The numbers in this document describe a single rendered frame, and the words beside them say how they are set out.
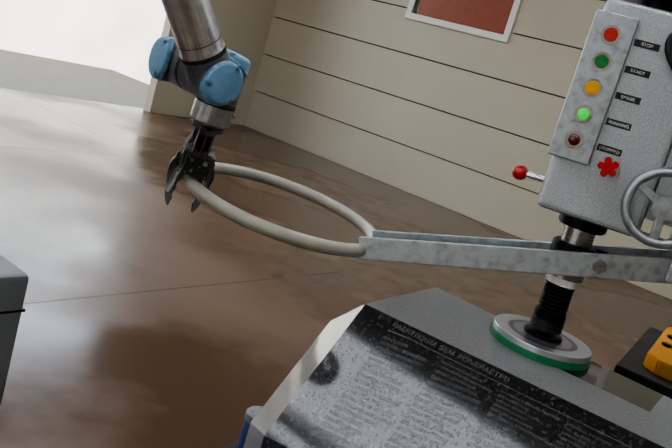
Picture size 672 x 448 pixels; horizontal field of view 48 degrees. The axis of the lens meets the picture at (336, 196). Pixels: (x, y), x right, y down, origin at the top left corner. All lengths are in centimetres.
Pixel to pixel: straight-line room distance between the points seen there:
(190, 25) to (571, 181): 78
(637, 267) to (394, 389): 54
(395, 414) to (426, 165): 724
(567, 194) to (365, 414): 58
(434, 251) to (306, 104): 810
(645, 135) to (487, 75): 689
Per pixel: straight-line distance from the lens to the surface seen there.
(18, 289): 127
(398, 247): 166
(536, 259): 162
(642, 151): 155
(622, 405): 158
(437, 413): 146
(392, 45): 905
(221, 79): 147
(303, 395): 152
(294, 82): 986
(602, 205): 155
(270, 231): 156
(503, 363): 153
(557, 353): 163
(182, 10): 142
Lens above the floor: 131
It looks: 10 degrees down
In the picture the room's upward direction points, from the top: 16 degrees clockwise
